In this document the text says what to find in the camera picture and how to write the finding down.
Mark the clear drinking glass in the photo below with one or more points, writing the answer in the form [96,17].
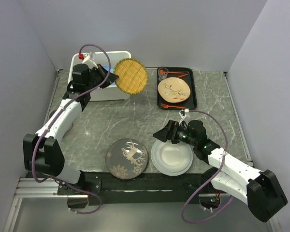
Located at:
[162,76]

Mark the white bottom plate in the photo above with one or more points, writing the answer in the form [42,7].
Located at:
[175,169]

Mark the beige bird pattern plate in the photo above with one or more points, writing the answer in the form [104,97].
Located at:
[174,90]

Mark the blue plastic plate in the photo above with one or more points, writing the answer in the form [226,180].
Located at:
[108,68]

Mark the aluminium frame rail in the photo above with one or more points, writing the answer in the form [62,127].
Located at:
[29,188]

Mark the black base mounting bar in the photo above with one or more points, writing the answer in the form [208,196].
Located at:
[146,188]

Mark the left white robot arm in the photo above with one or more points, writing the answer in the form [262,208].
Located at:
[42,152]

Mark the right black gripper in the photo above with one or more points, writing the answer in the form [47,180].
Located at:
[165,134]

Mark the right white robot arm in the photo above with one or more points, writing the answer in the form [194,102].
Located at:
[259,190]

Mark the dark brown rimmed plate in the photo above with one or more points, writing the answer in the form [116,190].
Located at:
[126,158]

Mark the orange plastic fork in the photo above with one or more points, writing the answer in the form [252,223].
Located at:
[172,106]

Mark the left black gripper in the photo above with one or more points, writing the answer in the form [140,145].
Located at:
[100,69]

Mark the orange plastic spoon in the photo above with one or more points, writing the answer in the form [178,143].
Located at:
[176,72]

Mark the olive fluted plate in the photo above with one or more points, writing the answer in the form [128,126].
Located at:
[133,76]

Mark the white ribbed deep plate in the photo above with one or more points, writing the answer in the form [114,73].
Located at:
[168,152]

